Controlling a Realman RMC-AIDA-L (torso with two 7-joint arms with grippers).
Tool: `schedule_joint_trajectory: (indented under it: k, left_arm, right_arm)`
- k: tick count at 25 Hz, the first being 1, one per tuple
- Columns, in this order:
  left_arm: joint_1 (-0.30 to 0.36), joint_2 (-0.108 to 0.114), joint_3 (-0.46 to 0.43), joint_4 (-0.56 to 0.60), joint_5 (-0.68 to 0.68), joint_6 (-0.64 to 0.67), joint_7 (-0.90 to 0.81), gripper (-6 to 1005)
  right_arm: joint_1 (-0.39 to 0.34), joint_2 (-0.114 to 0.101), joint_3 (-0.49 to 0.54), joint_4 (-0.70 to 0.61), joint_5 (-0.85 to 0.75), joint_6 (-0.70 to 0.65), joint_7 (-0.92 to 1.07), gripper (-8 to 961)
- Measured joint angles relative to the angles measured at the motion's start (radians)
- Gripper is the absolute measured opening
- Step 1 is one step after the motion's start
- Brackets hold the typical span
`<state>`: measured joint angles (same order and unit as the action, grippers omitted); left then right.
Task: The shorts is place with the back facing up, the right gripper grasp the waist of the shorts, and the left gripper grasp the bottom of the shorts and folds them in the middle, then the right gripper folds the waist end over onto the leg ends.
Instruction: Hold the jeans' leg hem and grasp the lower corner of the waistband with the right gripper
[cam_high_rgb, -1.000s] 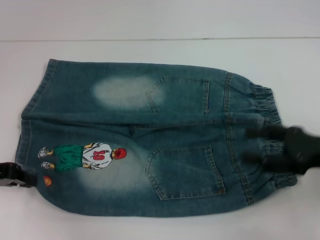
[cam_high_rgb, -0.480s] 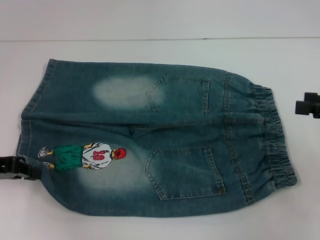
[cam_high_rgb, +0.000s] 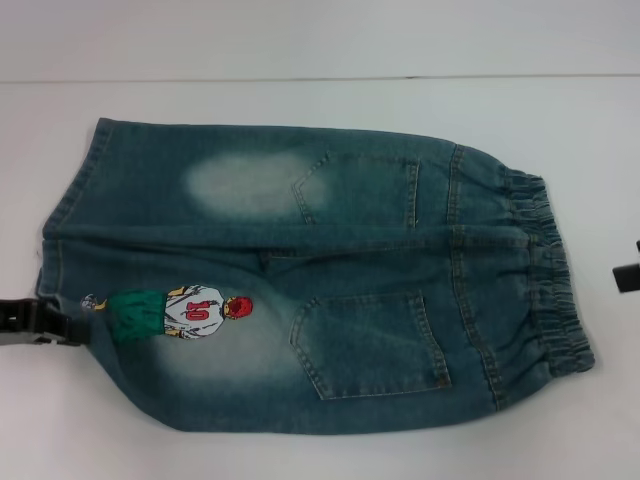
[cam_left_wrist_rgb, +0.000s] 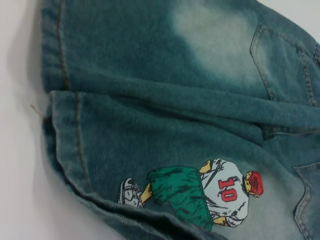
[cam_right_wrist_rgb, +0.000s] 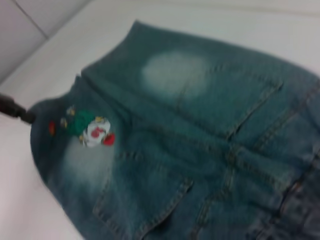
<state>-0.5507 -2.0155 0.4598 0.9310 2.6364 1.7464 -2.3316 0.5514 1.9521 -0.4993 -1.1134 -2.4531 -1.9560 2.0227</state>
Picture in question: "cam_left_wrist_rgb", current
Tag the blue denim shorts with print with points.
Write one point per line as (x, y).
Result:
(150, 112)

